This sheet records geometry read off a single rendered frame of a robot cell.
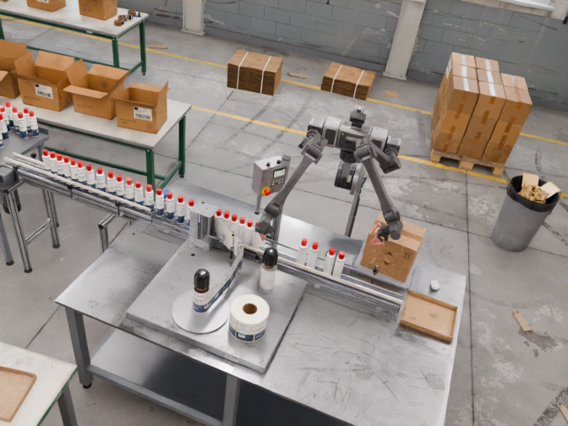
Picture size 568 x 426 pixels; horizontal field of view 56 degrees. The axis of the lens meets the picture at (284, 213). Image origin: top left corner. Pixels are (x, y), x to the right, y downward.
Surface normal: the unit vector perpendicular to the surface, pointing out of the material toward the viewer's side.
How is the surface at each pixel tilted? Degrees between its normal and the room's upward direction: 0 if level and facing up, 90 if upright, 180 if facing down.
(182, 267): 0
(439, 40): 90
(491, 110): 90
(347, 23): 90
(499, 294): 0
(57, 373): 0
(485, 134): 89
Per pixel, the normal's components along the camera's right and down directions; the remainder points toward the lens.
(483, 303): 0.12, -0.78
